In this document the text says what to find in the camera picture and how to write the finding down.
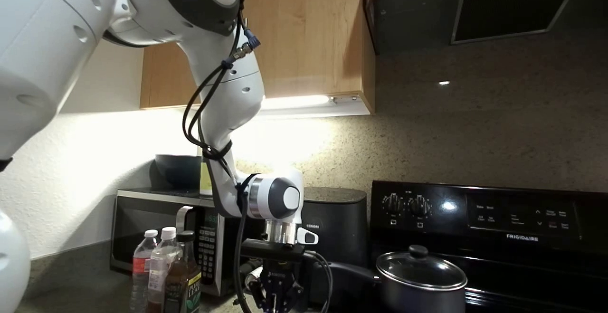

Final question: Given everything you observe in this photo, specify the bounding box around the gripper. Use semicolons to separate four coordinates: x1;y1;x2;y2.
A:
249;260;305;313

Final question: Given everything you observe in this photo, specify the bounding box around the white paper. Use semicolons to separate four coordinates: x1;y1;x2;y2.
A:
244;266;265;291

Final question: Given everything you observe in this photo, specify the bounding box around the black air fryer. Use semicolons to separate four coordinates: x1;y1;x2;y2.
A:
300;187;370;306

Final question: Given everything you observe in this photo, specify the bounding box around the black cap tea bottle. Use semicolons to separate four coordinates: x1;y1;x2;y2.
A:
163;230;203;313

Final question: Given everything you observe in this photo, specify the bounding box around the white cap clear bottle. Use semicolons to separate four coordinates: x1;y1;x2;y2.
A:
146;227;180;313

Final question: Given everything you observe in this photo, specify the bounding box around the yellow container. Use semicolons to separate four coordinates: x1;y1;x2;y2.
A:
199;160;213;196

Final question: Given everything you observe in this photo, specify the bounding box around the red label water bottle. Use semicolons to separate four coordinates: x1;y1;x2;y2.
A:
130;229;160;313

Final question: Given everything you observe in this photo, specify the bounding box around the black pot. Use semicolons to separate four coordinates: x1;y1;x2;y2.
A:
327;245;469;313

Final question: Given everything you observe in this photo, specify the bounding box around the glass pot lid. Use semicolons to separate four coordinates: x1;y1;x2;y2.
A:
376;245;469;291

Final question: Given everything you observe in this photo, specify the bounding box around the microwave door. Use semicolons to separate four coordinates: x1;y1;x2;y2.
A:
111;194;196;275

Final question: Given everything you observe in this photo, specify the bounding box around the stove knob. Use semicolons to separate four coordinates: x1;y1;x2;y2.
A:
382;193;405;217
409;194;431;218

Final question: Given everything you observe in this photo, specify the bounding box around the silver microwave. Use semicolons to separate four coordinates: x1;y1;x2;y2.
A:
110;188;248;297

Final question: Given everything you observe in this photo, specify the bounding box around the dark bowl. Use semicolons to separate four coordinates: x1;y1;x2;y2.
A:
154;154;203;191

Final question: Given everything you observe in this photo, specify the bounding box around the under cabinet light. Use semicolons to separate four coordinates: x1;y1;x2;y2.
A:
258;95;371;117

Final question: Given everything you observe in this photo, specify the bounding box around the black stove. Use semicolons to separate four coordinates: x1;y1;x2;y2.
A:
370;180;608;313

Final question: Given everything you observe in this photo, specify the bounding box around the wooden cabinet door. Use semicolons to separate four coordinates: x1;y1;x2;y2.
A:
241;0;365;99
140;42;204;109

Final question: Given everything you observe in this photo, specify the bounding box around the range hood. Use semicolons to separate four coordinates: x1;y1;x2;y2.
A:
365;0;608;56

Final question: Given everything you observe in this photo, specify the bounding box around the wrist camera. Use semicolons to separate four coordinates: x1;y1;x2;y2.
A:
240;238;307;262

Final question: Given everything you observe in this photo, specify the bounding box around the microwave door handle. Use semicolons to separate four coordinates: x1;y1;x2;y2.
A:
175;205;195;238

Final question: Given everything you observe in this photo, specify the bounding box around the wooden wall cabinet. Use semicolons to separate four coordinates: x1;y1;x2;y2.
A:
140;0;376;116

